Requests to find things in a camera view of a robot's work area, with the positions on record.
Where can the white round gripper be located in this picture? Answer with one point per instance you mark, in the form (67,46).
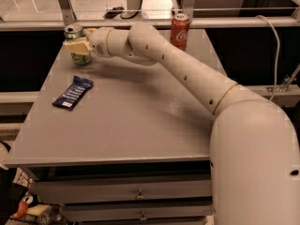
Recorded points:
(98,43)

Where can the grey drawer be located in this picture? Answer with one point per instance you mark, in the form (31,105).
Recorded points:
(133,210)
(124,189)

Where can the red cola can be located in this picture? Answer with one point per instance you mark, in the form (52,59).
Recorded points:
(179,30)

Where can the upper grey drawer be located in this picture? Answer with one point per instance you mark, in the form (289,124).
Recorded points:
(124,189)

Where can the green soda can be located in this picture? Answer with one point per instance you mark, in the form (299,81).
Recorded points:
(72,32)

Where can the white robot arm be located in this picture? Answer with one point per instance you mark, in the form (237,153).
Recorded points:
(254,151)

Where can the penguin plush toy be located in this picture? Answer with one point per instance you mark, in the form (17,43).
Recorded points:
(27,202)

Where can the metal railing bar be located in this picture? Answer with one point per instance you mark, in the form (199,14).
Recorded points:
(197,23)

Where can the black bag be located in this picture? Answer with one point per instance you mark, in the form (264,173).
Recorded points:
(10,193)

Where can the blue snack packet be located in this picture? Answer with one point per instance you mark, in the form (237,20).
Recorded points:
(74,93)

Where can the upper drawer knob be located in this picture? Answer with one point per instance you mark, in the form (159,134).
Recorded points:
(140,196)

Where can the lower grey drawer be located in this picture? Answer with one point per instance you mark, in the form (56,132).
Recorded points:
(133,210)

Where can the lower drawer knob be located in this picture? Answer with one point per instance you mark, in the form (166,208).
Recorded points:
(142,217)

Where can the drawer knob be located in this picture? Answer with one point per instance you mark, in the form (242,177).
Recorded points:
(142,217)
(140,196)

